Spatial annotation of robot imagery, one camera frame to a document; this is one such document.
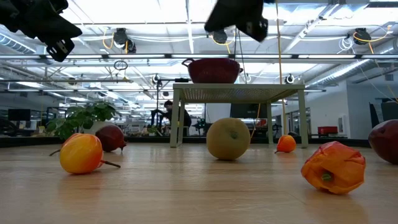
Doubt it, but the black monitor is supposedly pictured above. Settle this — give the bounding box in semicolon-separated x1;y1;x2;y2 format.
229;103;269;119
369;101;398;128
7;108;32;122

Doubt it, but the purple colander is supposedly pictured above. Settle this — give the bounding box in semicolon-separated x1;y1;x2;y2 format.
182;57;244;84

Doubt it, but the red orange pepper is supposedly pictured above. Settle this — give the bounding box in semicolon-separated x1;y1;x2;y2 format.
300;141;366;195

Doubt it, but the red box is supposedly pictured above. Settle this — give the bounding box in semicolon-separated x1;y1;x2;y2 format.
317;126;339;135

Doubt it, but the black ceiling cable reel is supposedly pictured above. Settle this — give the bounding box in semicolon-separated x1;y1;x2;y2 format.
112;27;137;54
353;27;369;46
213;29;228;44

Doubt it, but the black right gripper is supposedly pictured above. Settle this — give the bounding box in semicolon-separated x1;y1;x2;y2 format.
204;0;269;43

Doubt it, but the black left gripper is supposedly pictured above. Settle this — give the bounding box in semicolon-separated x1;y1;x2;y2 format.
17;0;83;63

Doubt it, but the dark red plum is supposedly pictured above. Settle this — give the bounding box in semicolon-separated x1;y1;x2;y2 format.
368;119;398;166
95;124;128;153

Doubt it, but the person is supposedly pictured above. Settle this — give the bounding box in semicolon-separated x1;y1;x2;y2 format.
150;99;193;137

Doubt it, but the mint green mesh shelf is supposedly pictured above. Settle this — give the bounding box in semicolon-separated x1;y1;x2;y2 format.
169;83;309;149

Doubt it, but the green artificial potted plant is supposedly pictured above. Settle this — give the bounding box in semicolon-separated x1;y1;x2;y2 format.
45;101;118;141

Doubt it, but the brown kiwi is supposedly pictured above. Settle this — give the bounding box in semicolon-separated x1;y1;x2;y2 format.
206;117;251;161

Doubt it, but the small orange fruit with stem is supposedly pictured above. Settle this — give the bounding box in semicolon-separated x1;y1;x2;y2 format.
49;133;77;157
274;134;297;154
58;133;121;175

